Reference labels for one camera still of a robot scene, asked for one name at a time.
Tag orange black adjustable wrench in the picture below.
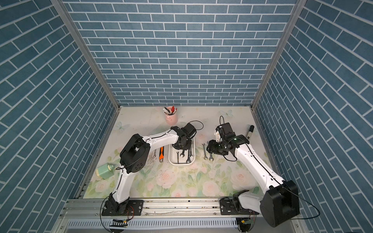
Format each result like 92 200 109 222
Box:
159 147 164 163

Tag large silver combination wrench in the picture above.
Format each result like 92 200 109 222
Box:
207 142 214 162

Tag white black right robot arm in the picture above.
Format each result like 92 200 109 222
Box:
207 136 300 227

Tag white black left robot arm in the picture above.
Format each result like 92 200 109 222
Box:
105 123 197 213

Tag white plastic storage box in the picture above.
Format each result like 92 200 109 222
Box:
168 139 196 167

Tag silver double open-end wrench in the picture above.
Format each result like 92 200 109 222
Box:
186 149 193 164

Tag pink pen cup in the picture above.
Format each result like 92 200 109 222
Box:
165 112 178 126

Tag beige black stapler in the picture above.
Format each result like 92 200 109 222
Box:
246 125 254 141

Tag green glue bottle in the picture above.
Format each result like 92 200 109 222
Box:
95 163 115 180

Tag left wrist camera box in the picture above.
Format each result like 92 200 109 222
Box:
182 123 197 138

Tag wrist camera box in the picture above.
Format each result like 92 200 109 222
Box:
182 123 197 138
215 123 236 142

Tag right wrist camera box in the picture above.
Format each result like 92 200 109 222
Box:
215 123 236 142

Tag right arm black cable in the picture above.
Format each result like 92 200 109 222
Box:
282 180 321 220

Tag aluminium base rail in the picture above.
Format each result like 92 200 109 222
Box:
53 198 291 233

